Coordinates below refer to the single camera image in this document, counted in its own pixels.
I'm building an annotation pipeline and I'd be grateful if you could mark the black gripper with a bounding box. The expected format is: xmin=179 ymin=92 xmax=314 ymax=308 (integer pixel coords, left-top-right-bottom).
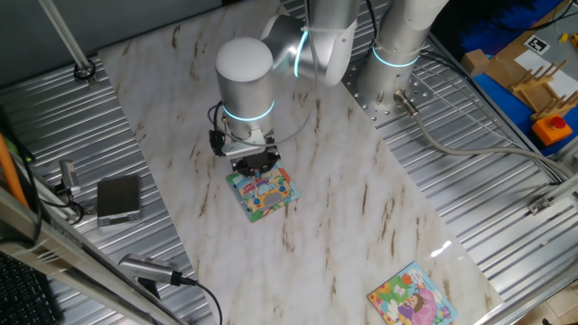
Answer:
xmin=229 ymin=148 xmax=282 ymax=179

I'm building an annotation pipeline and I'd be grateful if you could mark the vehicle picture puzzle board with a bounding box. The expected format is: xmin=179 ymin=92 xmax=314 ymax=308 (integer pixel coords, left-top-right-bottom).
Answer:
xmin=225 ymin=161 xmax=303 ymax=224

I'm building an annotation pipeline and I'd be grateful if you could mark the princess picture puzzle board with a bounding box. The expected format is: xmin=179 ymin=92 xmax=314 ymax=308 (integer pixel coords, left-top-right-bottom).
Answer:
xmin=367 ymin=261 xmax=459 ymax=325

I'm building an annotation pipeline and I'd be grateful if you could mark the marble pattern board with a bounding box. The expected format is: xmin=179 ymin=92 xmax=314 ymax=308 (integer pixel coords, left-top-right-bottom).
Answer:
xmin=97 ymin=0 xmax=505 ymax=325

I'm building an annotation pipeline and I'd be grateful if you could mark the silver digital scale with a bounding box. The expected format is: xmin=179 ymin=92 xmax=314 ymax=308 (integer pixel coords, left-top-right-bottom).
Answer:
xmin=96 ymin=174 xmax=143 ymax=228

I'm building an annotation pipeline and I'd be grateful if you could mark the metal pole with black clamp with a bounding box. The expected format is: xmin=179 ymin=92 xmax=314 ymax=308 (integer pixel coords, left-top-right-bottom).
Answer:
xmin=38 ymin=0 xmax=98 ymax=87

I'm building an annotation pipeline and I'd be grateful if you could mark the small cardboard box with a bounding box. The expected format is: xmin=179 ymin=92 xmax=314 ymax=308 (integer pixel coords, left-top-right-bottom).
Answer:
xmin=460 ymin=48 xmax=489 ymax=77

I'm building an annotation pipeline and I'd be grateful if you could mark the orange pole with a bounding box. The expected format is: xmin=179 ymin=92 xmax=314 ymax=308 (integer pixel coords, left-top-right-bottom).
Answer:
xmin=0 ymin=133 xmax=29 ymax=209

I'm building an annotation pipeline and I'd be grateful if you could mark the blue mat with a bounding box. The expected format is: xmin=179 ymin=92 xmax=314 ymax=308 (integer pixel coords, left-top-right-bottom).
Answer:
xmin=471 ymin=71 xmax=578 ymax=157

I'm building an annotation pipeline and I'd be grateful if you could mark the black keyboard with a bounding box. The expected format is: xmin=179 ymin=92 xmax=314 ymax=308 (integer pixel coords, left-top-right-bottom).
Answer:
xmin=0 ymin=252 xmax=62 ymax=325

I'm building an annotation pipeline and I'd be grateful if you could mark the wooden block assembly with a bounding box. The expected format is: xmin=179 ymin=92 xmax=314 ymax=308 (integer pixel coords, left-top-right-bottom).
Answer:
xmin=487 ymin=0 xmax=578 ymax=91

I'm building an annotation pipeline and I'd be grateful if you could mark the blue fuzzy cloth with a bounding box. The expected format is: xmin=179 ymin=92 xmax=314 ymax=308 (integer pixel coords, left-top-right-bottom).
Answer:
xmin=460 ymin=0 xmax=565 ymax=55

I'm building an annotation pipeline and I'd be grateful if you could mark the wooden rack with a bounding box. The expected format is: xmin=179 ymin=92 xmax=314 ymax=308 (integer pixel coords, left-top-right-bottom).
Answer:
xmin=509 ymin=59 xmax=578 ymax=122

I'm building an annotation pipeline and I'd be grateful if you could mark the white paper sheet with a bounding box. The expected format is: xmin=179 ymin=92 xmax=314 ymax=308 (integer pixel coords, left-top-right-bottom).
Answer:
xmin=514 ymin=48 xmax=578 ymax=98

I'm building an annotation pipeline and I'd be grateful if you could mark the black white marker tag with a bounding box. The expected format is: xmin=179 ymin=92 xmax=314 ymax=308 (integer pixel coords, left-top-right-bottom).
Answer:
xmin=523 ymin=34 xmax=551 ymax=56

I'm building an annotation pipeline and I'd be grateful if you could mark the grey studded board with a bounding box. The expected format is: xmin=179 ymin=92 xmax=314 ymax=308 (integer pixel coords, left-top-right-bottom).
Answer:
xmin=539 ymin=13 xmax=578 ymax=69

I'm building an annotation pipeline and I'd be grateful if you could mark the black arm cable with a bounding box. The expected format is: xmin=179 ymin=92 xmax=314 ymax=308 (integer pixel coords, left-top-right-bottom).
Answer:
xmin=207 ymin=26 xmax=320 ymax=148

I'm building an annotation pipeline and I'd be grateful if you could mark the black camera cable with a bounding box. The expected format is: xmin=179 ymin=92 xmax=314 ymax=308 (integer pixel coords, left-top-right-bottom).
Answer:
xmin=180 ymin=274 xmax=223 ymax=325

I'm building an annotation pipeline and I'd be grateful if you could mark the long silver camera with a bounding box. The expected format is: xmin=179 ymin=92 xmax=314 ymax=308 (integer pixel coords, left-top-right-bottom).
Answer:
xmin=117 ymin=253 xmax=184 ymax=286

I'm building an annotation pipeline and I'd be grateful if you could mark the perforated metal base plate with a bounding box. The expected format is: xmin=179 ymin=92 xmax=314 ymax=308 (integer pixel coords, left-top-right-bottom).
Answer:
xmin=336 ymin=49 xmax=434 ymax=130

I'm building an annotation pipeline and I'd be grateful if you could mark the small silver camera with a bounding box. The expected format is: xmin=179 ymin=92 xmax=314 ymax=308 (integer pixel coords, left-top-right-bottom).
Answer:
xmin=59 ymin=159 xmax=81 ymax=196

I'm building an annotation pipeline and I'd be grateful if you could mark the thick grey cable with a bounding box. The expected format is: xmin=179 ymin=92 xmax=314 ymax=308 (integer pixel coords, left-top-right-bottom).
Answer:
xmin=393 ymin=88 xmax=570 ymax=181

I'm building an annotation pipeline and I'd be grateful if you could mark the aluminium frame beam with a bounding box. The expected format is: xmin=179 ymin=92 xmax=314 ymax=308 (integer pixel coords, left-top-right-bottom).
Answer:
xmin=0 ymin=187 xmax=182 ymax=325

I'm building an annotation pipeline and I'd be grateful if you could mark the small metal bracket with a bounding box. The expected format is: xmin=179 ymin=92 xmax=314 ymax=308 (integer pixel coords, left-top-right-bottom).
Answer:
xmin=527 ymin=196 xmax=555 ymax=217

